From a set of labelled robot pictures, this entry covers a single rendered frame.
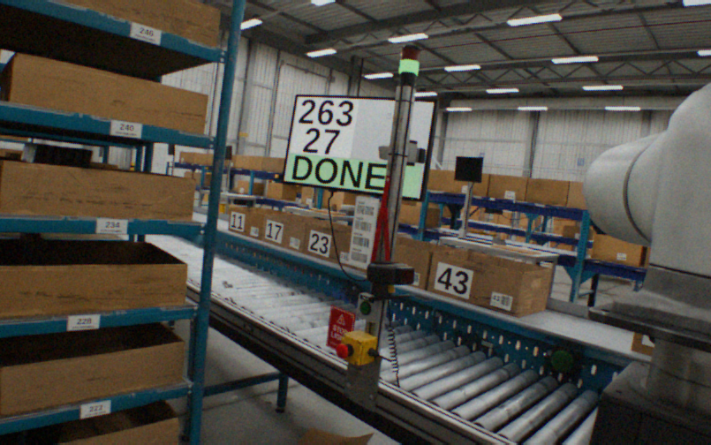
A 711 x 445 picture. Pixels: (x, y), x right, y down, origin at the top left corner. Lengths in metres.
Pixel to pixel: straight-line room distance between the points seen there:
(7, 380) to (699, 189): 1.16
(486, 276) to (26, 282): 1.40
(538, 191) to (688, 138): 5.97
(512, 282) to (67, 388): 1.36
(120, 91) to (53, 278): 0.40
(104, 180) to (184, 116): 0.22
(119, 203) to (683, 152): 0.98
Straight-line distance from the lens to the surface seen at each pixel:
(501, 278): 1.70
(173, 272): 1.11
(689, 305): 0.55
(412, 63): 1.25
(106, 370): 1.14
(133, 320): 1.08
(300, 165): 1.47
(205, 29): 1.14
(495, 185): 6.80
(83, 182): 1.03
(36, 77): 1.02
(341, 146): 1.42
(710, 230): 0.55
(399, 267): 1.11
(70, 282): 1.05
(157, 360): 1.18
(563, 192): 6.40
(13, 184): 1.01
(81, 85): 1.03
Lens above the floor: 1.27
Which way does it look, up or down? 4 degrees down
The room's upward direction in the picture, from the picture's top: 7 degrees clockwise
